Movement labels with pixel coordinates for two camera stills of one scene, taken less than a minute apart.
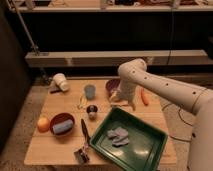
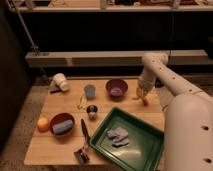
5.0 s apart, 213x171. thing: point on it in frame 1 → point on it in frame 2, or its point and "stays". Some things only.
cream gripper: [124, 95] → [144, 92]
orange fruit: [43, 124] stays
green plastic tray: [129, 142] stays
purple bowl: [111, 85] stays
